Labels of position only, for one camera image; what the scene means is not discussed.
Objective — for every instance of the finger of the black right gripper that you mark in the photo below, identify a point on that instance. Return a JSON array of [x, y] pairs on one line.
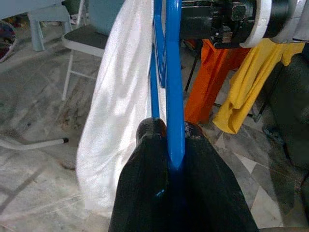
[[195, 23]]

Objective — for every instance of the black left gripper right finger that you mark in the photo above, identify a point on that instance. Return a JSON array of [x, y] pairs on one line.
[[212, 198]]

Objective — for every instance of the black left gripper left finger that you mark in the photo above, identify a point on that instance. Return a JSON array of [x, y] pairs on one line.
[[142, 193]]

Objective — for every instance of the blue plastic hanger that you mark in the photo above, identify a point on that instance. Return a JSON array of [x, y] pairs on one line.
[[175, 72]]

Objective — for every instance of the white shirt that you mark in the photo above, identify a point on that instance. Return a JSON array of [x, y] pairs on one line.
[[116, 96]]

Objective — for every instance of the orange t-shirt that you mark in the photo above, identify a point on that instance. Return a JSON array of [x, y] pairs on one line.
[[212, 79]]

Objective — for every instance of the yellow polo shirt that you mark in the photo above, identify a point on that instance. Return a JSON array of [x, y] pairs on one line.
[[248, 91]]

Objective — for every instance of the green leather sofa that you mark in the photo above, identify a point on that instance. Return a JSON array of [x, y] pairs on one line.
[[292, 120]]

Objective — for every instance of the white folding chair black seat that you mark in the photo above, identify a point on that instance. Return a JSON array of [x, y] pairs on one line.
[[82, 39]]

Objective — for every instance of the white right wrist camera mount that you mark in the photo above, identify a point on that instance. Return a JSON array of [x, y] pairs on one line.
[[262, 21]]

